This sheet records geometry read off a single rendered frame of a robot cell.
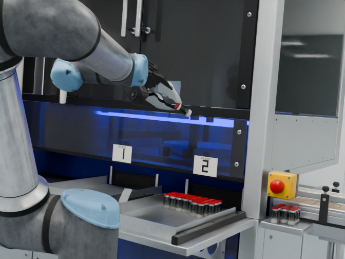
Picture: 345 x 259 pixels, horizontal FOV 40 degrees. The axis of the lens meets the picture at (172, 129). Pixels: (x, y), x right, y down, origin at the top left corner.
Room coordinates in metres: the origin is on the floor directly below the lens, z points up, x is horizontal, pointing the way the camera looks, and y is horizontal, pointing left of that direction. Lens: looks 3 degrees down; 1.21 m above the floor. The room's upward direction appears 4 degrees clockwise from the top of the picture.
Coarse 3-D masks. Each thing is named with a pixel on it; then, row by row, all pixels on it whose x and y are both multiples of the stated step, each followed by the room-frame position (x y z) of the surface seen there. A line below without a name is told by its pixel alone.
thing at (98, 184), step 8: (104, 176) 1.81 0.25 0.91; (48, 184) 1.56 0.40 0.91; (56, 184) 1.60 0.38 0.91; (64, 184) 1.63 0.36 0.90; (72, 184) 1.66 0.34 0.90; (80, 184) 1.70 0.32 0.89; (88, 184) 1.73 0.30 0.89; (96, 184) 1.77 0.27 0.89; (104, 184) 1.80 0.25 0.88; (56, 192) 1.50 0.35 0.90; (104, 192) 1.65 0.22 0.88; (112, 192) 1.66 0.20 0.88; (120, 192) 1.67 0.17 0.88; (136, 192) 1.56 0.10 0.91; (144, 192) 1.60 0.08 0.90; (152, 192) 1.64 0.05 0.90; (160, 192) 1.68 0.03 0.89
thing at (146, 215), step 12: (120, 204) 1.35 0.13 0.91; (132, 204) 1.40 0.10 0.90; (144, 204) 1.45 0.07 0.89; (156, 204) 1.51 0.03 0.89; (120, 216) 1.21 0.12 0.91; (132, 216) 1.20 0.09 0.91; (144, 216) 1.34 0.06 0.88; (156, 216) 1.35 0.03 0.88; (168, 216) 1.37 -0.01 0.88; (180, 216) 1.38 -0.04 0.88; (216, 216) 1.30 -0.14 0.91; (132, 228) 1.19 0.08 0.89; (144, 228) 1.17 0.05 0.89; (156, 228) 1.15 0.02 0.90; (168, 228) 1.13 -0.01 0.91; (180, 228) 1.14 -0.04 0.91; (192, 228) 1.19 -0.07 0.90
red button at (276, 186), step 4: (276, 180) 1.35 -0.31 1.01; (280, 180) 1.36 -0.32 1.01; (272, 184) 1.35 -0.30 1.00; (276, 184) 1.35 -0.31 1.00; (280, 184) 1.34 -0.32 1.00; (272, 188) 1.35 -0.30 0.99; (276, 188) 1.35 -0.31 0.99; (280, 188) 1.34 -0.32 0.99; (276, 192) 1.35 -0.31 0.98; (280, 192) 1.35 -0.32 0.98
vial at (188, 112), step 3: (180, 105) 1.29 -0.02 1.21; (183, 105) 1.30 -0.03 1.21; (177, 108) 1.29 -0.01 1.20; (180, 108) 1.29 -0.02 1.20; (183, 108) 1.29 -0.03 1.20; (186, 108) 1.30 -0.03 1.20; (180, 111) 1.29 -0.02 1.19; (183, 111) 1.29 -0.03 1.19; (186, 111) 1.29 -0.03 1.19; (189, 111) 1.30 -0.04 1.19; (183, 114) 1.30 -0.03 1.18; (186, 114) 1.30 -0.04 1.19; (189, 114) 1.30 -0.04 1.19
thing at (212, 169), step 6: (198, 156) 1.52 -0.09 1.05; (198, 162) 1.52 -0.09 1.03; (204, 162) 1.51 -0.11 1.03; (210, 162) 1.50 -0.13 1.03; (216, 162) 1.49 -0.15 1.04; (198, 168) 1.52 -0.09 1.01; (204, 168) 1.51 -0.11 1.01; (210, 168) 1.50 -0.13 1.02; (216, 168) 1.49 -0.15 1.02; (204, 174) 1.51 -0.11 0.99; (210, 174) 1.50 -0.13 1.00; (216, 174) 1.49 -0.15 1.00
